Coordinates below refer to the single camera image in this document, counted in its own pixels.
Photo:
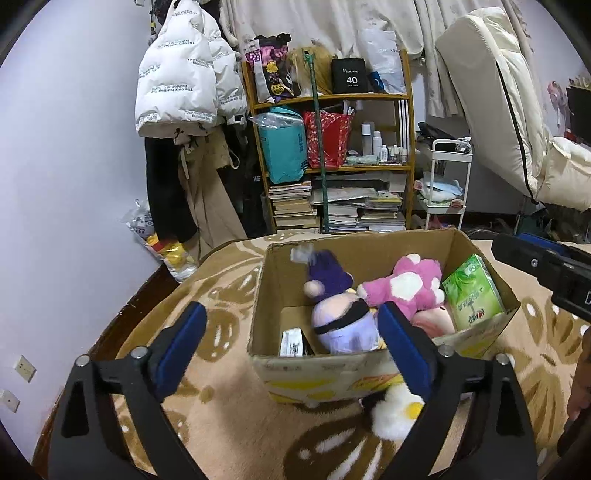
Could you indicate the green pole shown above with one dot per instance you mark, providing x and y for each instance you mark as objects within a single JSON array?
[{"x": 321, "y": 152}]

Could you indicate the small white packet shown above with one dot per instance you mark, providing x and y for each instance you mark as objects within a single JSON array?
[{"x": 293, "y": 344}]

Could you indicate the yellow and red bag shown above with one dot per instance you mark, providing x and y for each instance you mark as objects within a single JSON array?
[{"x": 173, "y": 254}]

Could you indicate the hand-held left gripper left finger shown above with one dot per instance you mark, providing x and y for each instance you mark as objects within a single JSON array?
[{"x": 184, "y": 344}]

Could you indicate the purple hat plush doll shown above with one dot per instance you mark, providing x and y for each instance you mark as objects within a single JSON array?
[{"x": 341, "y": 323}]

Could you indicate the clear plastic bag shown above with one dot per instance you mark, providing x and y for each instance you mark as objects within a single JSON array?
[{"x": 383, "y": 55}]

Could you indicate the pale green pouch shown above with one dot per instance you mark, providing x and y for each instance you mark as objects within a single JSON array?
[{"x": 362, "y": 159}]

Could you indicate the row of cosmetic bottles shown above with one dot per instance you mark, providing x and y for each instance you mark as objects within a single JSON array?
[{"x": 376, "y": 143}]

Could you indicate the black bag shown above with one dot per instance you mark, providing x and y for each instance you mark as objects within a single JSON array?
[{"x": 434, "y": 131}]

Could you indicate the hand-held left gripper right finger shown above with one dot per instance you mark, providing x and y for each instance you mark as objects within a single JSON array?
[{"x": 404, "y": 346}]

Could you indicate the beige coat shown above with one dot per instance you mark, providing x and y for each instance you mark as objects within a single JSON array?
[{"x": 207, "y": 198}]

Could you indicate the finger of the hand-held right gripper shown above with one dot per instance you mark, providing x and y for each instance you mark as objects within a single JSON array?
[{"x": 521, "y": 254}]

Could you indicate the wide stack of books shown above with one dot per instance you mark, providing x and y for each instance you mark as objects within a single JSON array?
[{"x": 364, "y": 212}]

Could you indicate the white plastic bag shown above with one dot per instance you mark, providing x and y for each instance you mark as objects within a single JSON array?
[{"x": 138, "y": 221}]

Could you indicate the pink desk fan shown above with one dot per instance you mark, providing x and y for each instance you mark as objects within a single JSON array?
[{"x": 557, "y": 99}]

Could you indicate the black box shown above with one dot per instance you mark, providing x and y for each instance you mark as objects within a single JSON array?
[{"x": 349, "y": 76}]

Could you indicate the white trolley cart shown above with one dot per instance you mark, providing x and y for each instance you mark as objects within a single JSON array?
[{"x": 451, "y": 158}]

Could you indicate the pink plush toy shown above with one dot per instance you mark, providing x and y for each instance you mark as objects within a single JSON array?
[{"x": 406, "y": 286}]

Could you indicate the narrow stack of books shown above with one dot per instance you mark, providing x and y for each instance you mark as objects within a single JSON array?
[{"x": 293, "y": 207}]

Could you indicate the black monitor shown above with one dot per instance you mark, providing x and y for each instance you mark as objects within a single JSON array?
[{"x": 579, "y": 110}]

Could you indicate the white wall outlet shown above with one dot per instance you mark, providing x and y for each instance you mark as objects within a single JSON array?
[
  {"x": 8, "y": 400},
  {"x": 24, "y": 368}
]

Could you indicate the pink soft items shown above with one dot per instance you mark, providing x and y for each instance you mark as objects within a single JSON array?
[{"x": 441, "y": 224}]

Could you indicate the blue and white cloth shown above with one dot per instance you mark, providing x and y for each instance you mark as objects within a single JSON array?
[{"x": 438, "y": 189}]

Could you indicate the pink cylinder pig plush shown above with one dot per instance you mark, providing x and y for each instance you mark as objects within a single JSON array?
[{"x": 434, "y": 324}]

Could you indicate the teal bag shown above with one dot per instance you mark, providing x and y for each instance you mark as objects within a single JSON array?
[{"x": 281, "y": 147}]

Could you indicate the person's right hand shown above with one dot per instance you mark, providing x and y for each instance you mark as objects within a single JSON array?
[{"x": 579, "y": 397}]

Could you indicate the dark hanging garment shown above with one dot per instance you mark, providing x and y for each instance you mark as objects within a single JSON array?
[{"x": 249, "y": 184}]

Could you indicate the cream mattress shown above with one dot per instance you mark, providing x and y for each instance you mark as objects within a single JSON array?
[{"x": 480, "y": 69}]

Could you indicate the wooden shelf rack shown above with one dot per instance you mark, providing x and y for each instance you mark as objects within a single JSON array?
[{"x": 332, "y": 98}]

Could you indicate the green tissue pack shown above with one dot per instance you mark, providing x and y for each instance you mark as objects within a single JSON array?
[{"x": 471, "y": 295}]

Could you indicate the printed cardboard box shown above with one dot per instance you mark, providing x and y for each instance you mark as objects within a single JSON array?
[{"x": 323, "y": 374}]

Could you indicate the black coat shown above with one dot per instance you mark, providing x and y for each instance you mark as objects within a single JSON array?
[{"x": 164, "y": 194}]

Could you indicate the white and yellow plush toy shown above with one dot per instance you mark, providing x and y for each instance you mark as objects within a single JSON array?
[{"x": 392, "y": 415}]

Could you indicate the cartoon printed bag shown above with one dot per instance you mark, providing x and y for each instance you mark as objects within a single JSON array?
[{"x": 270, "y": 69}]

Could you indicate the white puffer jacket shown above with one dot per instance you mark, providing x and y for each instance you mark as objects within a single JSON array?
[{"x": 180, "y": 69}]

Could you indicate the red patterned bag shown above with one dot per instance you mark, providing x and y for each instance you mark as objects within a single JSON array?
[{"x": 332, "y": 141}]

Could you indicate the blonde wig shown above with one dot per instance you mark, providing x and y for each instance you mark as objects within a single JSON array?
[{"x": 300, "y": 69}]

